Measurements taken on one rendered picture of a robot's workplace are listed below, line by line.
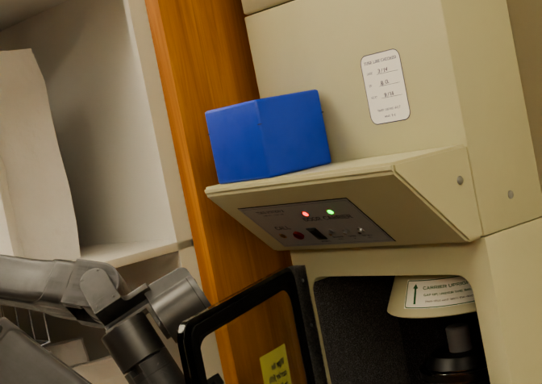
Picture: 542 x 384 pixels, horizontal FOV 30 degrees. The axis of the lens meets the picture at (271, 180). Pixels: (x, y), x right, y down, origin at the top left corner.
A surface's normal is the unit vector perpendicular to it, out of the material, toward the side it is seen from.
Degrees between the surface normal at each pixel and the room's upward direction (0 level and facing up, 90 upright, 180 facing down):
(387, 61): 90
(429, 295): 66
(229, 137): 90
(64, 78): 90
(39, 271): 48
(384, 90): 90
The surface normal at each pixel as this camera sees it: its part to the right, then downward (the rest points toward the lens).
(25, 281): -0.31, -0.48
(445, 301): -0.40, -0.28
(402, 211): -0.40, 0.82
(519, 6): -0.75, 0.18
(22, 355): 0.16, -0.34
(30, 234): 0.32, 0.03
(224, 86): 0.63, -0.08
